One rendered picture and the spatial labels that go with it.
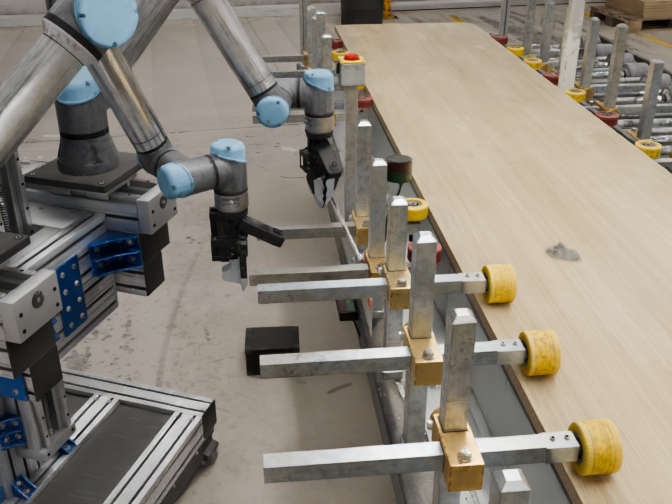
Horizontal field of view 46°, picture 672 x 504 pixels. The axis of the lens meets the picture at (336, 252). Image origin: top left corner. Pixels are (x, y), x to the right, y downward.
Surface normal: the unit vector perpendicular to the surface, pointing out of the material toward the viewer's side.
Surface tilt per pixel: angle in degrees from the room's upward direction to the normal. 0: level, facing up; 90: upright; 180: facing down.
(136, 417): 0
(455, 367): 90
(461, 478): 90
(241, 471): 0
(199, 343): 0
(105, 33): 86
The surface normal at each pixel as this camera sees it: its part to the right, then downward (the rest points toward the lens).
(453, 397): 0.11, 0.46
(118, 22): 0.68, 0.26
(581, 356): 0.00, -0.89
